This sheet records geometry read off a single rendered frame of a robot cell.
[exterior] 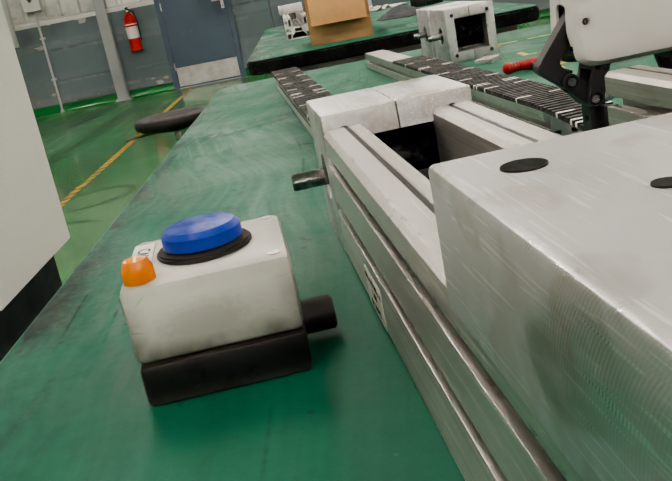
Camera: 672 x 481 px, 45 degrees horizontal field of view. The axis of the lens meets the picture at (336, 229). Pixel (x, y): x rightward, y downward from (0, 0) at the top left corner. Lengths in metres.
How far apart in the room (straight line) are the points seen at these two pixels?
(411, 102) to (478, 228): 0.37
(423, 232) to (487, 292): 0.11
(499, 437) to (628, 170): 0.08
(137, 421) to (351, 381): 0.10
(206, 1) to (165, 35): 0.72
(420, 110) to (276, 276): 0.20
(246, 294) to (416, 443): 0.11
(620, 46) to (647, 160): 0.44
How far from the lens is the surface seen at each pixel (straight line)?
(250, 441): 0.35
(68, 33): 11.89
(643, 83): 0.53
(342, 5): 2.65
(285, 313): 0.39
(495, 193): 0.17
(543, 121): 0.78
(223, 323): 0.39
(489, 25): 1.53
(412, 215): 0.31
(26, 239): 0.69
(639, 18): 0.63
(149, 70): 11.70
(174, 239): 0.40
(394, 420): 0.34
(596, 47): 0.62
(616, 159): 0.19
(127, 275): 0.38
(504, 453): 0.23
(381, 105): 0.53
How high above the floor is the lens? 0.95
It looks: 16 degrees down
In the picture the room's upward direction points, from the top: 11 degrees counter-clockwise
